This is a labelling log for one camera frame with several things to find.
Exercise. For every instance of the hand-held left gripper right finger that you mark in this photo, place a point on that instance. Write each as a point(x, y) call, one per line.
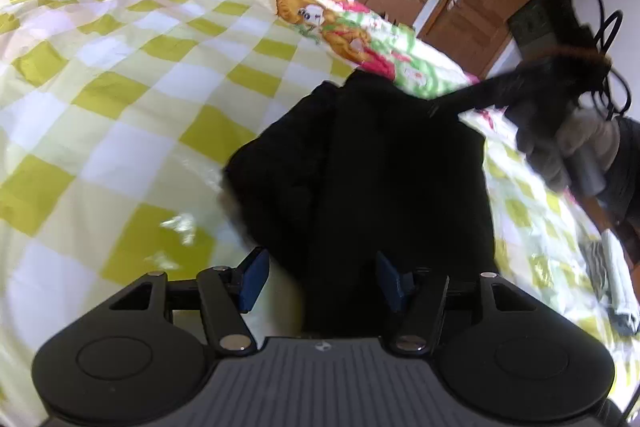
point(392, 282)

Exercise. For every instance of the person's right forearm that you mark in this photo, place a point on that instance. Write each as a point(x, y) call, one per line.
point(622, 177)

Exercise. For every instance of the stack of folded clothes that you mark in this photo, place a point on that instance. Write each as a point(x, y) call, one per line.
point(617, 282)

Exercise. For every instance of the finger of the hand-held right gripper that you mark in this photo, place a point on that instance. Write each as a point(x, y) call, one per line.
point(480, 92)

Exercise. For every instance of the cartoon printed quilt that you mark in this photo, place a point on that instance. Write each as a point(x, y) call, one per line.
point(330, 22)

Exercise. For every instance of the yellow checked bed sheet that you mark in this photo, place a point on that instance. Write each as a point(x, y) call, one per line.
point(125, 117)

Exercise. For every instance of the person's right hand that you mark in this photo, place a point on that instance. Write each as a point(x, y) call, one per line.
point(542, 157)

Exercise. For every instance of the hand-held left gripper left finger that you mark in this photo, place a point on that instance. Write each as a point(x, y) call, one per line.
point(254, 279)

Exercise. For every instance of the black pants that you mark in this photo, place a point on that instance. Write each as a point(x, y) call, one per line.
point(390, 167)

